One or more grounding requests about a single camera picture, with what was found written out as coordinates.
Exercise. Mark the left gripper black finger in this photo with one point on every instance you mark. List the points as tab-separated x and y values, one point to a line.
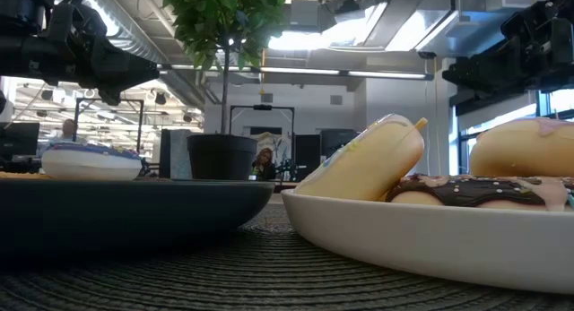
130	73

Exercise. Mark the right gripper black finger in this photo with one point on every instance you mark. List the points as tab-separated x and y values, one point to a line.
480	75

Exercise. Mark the pink iced donut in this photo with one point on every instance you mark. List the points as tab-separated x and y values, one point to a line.
515	149

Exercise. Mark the small purple iced donut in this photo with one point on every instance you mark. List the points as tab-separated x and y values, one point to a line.
89	161

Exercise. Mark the large chocolate donut pink drizzle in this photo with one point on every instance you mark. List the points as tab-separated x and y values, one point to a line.
471	190

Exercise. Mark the white iced sprinkled donut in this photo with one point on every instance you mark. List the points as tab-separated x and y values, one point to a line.
359	167

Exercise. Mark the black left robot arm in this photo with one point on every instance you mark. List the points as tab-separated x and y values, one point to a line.
18	46

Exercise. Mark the person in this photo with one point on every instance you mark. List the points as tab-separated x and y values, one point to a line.
264	161
68	127

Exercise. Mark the grey cabinet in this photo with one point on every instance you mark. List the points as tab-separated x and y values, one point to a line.
177	154

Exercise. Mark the black computer monitor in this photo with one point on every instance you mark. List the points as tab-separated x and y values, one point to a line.
18	138

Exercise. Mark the green plant in black pot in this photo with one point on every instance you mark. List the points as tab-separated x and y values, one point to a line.
222	156

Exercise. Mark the long ceiling light fixture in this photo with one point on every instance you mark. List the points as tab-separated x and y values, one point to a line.
341	72

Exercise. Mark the dark grey plate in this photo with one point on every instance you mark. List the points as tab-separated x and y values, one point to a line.
134	212

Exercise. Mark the black screen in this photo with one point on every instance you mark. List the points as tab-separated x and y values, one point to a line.
338	143

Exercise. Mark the white plate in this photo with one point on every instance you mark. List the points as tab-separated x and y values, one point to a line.
426	244

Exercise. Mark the black box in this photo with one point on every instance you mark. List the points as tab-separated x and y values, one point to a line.
307	154

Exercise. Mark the round grey woven placemat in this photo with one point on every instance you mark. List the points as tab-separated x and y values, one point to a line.
269	279

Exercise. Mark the black metal frame stand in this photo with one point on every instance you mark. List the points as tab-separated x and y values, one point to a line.
262	107
107	100

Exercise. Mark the silver ventilation duct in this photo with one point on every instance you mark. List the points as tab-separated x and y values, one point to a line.
130	33

